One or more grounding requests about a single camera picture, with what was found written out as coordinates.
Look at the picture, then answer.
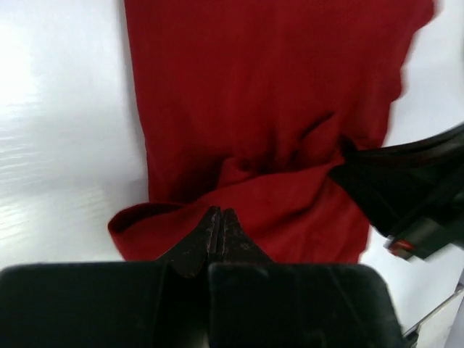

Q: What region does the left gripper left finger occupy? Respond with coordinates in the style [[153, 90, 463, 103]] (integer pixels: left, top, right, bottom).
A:
[[156, 207, 220, 278]]

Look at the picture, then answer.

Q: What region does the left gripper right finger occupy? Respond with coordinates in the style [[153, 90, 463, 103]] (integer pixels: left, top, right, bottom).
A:
[[221, 209, 273, 263]]

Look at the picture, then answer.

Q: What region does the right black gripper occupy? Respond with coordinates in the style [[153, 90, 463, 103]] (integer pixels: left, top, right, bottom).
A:
[[329, 125, 463, 260]]

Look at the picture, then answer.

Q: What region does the red t shirt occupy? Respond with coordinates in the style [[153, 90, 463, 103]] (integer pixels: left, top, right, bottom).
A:
[[108, 1, 435, 263]]

